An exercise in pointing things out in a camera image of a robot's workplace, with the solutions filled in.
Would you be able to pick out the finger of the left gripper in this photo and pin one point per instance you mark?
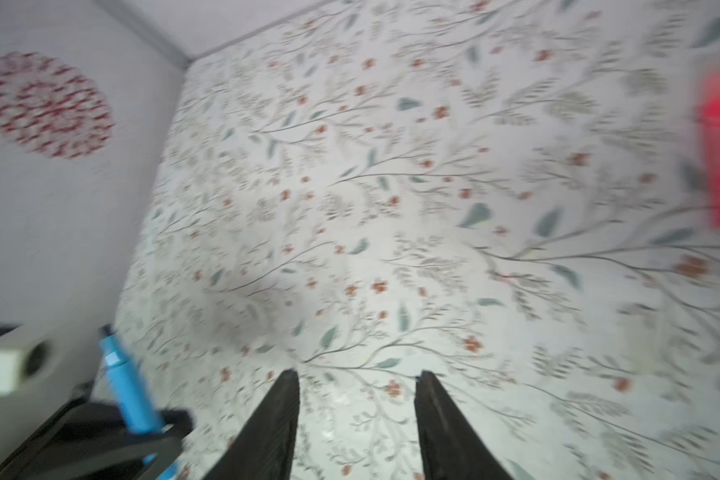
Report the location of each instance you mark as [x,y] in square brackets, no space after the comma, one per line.
[90,440]

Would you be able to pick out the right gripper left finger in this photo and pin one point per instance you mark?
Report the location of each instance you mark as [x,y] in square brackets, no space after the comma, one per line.
[264,448]

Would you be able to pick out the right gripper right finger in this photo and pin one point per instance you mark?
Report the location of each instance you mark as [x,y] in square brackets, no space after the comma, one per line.
[450,448]

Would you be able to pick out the blue highlighter pen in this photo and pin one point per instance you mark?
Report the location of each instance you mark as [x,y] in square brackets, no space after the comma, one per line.
[128,387]

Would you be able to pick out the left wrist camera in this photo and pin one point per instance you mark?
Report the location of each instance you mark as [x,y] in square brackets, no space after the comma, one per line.
[37,379]

